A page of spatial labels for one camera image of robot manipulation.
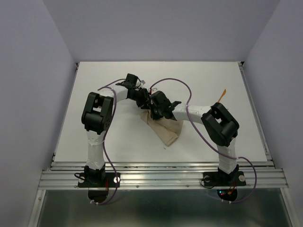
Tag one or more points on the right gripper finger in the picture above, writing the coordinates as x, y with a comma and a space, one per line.
164, 116
152, 112

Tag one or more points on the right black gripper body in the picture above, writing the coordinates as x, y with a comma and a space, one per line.
159, 110

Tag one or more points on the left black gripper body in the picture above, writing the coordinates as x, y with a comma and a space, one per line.
138, 96

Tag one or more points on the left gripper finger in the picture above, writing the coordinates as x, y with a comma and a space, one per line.
146, 97
143, 106

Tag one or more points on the beige cloth napkin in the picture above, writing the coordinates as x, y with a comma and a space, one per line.
166, 129

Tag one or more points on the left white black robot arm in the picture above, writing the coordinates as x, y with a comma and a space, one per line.
97, 117

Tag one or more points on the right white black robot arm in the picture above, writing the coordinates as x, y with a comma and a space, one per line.
221, 126

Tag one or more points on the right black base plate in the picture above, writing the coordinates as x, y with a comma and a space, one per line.
213, 179

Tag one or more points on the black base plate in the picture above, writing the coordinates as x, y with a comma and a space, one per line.
213, 179
110, 181

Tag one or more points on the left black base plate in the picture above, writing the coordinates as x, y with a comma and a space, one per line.
110, 181

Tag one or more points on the aluminium mounting rail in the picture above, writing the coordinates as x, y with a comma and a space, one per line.
173, 175

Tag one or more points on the left aluminium frame post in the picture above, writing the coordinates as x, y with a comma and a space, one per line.
37, 207

